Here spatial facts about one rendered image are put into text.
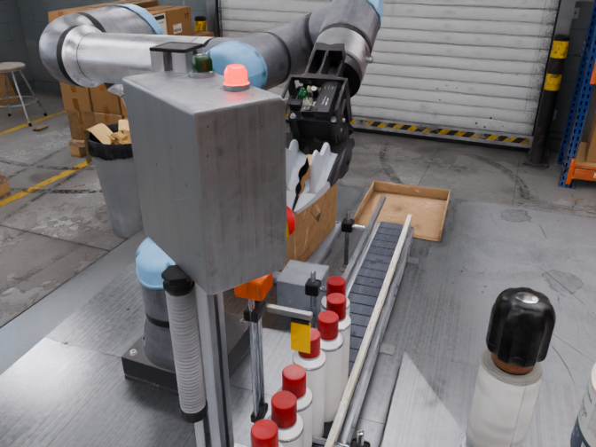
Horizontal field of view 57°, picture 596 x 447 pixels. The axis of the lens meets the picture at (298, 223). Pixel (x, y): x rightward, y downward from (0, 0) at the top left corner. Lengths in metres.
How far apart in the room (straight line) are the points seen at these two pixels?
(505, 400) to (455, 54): 4.30
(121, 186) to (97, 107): 1.53
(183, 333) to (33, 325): 0.80
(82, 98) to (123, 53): 3.94
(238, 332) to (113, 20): 0.63
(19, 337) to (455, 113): 4.29
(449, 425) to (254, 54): 0.67
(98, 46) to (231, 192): 0.45
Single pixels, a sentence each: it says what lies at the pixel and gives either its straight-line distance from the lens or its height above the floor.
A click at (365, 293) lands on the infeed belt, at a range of 1.28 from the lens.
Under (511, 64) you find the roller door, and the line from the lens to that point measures 4.97.
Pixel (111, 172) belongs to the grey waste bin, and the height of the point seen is 0.45.
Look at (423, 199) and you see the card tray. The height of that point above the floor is 0.83.
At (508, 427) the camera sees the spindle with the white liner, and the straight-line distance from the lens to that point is 0.89.
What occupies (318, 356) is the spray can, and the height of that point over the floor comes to 1.05.
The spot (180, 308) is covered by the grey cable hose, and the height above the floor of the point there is 1.25.
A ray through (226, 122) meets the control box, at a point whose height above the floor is 1.46.
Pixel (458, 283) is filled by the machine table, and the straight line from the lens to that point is 1.46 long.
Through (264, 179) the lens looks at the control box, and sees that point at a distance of 0.53.
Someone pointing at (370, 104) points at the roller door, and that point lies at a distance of 5.22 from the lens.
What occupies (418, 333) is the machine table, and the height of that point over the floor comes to 0.83.
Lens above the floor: 1.60
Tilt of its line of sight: 27 degrees down
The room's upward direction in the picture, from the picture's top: straight up
